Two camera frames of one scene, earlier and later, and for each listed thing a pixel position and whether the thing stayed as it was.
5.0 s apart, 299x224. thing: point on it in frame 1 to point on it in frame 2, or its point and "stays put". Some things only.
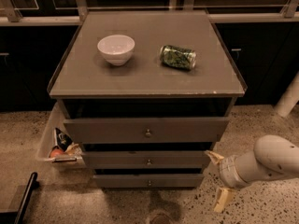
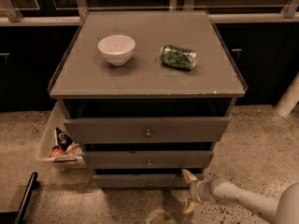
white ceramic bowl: x=116 y=49 stays put
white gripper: x=226 y=171 to x=195 y=191
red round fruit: x=56 y=152 stays put
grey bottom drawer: x=149 y=180 stays put
